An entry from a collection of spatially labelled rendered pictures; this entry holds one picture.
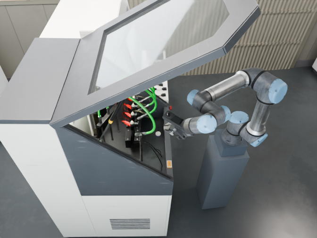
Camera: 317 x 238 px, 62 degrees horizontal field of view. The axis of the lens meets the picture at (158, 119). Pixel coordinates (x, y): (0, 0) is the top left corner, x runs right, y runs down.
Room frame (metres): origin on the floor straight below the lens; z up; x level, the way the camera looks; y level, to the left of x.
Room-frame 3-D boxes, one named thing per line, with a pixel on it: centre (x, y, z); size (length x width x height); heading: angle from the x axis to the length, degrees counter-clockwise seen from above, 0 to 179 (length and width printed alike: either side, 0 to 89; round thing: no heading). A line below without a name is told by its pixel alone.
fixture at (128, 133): (1.26, 0.18, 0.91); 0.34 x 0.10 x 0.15; 3
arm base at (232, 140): (1.22, -0.53, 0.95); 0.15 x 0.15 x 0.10
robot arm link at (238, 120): (1.21, -0.54, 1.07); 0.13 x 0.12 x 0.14; 38
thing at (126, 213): (1.14, 0.20, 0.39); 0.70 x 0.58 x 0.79; 3
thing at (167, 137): (1.15, -0.07, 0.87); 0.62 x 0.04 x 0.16; 3
